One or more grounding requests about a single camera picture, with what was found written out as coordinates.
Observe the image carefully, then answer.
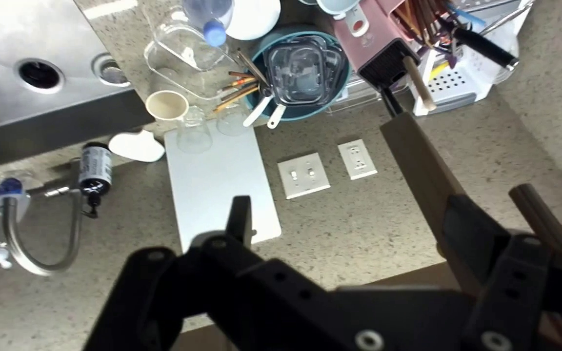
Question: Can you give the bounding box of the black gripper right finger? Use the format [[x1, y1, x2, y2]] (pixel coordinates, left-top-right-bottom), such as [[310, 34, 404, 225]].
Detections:
[[378, 110, 562, 351]]

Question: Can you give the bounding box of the white small dish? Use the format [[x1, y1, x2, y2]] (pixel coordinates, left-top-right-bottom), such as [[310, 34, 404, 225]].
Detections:
[[226, 0, 281, 40]]

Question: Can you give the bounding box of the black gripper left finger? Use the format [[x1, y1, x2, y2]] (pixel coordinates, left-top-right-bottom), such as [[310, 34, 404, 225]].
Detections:
[[82, 194, 253, 351]]

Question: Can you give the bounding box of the white light switch plate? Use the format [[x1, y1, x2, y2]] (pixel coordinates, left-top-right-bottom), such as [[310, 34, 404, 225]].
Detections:
[[277, 151, 329, 198]]

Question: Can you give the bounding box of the clear plastic water bottle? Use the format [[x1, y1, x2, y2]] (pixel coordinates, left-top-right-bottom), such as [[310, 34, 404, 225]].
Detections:
[[181, 0, 234, 46]]

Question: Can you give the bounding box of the black knife handle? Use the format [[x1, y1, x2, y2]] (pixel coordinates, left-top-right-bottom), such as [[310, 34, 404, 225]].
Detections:
[[450, 24, 519, 69]]

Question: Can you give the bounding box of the pink utensil holder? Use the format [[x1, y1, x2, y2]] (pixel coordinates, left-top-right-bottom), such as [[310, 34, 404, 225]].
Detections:
[[333, 0, 419, 87]]

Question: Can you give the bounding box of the white cutting board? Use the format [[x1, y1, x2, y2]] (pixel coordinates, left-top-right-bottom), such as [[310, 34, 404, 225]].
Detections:
[[164, 122, 281, 251]]

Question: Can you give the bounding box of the clear glass container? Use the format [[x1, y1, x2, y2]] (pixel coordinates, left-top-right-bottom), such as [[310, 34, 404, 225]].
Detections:
[[144, 7, 230, 99]]

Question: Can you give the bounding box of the beige small cup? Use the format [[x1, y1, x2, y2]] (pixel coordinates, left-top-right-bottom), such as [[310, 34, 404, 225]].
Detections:
[[144, 89, 189, 120]]

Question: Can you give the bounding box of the blue bowl with utensils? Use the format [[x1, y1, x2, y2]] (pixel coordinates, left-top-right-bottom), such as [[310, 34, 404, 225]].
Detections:
[[247, 26, 351, 120]]

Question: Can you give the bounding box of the chrome curved faucet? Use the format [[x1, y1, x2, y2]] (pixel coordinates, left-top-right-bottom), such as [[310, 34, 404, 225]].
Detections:
[[0, 177, 84, 276]]

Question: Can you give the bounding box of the white wall outlet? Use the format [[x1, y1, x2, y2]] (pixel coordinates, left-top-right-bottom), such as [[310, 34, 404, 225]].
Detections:
[[337, 138, 376, 179]]

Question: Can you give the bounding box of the stainless steel sink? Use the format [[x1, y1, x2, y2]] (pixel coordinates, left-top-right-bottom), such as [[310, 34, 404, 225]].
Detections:
[[0, 0, 150, 165]]

